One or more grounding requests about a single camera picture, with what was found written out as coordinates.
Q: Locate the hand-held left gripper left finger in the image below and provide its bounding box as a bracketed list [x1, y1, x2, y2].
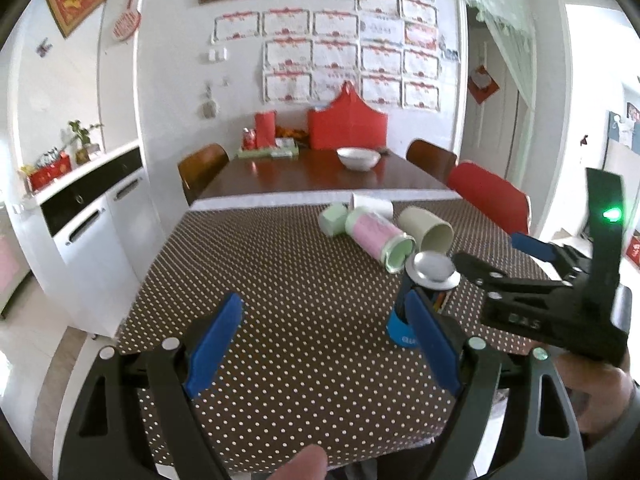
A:
[59, 291, 246, 480]

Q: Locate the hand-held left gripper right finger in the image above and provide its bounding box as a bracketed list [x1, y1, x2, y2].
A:
[404, 290, 588, 480]

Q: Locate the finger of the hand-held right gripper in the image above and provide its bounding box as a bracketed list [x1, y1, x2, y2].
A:
[452, 251, 571, 302]
[510, 232, 593, 286]

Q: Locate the blue cup with metal base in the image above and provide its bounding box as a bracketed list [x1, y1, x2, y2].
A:
[386, 251, 462, 349]

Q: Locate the person's right forearm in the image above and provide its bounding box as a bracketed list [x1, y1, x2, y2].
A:
[582, 380, 640, 480]

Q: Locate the cream cup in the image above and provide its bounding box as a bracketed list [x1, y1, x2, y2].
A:
[398, 206, 455, 253]

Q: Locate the pink and green cup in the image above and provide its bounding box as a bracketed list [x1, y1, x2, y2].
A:
[344, 207, 417, 274]

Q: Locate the white cup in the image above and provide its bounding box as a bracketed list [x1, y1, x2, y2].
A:
[351, 192, 394, 217]

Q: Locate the small green cup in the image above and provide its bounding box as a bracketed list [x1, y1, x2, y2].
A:
[318, 203, 351, 236]

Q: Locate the person's right hand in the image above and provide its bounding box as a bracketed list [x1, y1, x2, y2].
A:
[530, 342, 638, 448]

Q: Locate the person's left hand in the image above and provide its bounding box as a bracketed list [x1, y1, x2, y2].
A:
[272, 444, 329, 480]

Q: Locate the red chair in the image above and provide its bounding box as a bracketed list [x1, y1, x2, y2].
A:
[446, 161, 532, 237]

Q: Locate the brown polka dot tablecloth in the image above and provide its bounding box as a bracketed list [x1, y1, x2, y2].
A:
[116, 199, 553, 461]

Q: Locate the brown wooden chair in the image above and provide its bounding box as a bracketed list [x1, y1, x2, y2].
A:
[406, 139, 458, 183]
[177, 143, 231, 206]

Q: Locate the grey notice board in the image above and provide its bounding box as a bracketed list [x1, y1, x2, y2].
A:
[602, 102, 640, 181]

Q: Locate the white bowl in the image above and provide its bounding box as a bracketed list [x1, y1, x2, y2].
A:
[336, 147, 381, 170]

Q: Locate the white sideboard cabinet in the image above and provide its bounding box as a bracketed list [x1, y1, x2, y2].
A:
[5, 140, 151, 337]

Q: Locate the red door decoration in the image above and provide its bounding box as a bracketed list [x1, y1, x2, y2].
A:
[468, 64, 500, 105]

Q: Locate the red gift bag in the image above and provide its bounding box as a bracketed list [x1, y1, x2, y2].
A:
[307, 81, 389, 151]

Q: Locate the dark wooden dining table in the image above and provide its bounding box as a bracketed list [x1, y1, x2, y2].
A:
[189, 146, 461, 211]

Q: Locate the green tray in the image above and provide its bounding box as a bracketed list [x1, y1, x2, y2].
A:
[237, 140, 300, 160]

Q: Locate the white lace curtain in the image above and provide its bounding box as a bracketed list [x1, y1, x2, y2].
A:
[456, 0, 533, 56]

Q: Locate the red box with flowers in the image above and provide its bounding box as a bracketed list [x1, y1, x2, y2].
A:
[27, 150, 72, 192]

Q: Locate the potted green plant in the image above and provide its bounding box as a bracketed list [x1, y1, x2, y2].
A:
[68, 120, 104, 165]

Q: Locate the group of wall certificates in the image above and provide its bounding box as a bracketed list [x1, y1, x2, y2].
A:
[212, 0, 443, 112]

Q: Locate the red round wall ornament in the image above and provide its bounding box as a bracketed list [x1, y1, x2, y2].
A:
[111, 0, 142, 43]

